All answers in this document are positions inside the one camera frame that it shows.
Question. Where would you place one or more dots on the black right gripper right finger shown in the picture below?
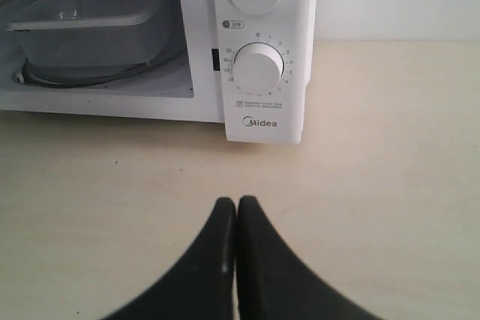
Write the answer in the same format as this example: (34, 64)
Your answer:
(273, 282)

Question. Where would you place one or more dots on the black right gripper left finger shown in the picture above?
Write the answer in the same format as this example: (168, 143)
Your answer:
(200, 284)

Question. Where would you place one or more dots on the white plastic lidded container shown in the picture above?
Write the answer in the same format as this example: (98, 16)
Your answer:
(92, 33)

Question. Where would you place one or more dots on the white Midea microwave oven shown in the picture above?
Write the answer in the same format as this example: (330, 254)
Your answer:
(191, 79)

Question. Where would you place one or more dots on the white lower timer knob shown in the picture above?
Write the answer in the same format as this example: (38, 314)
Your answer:
(257, 68)

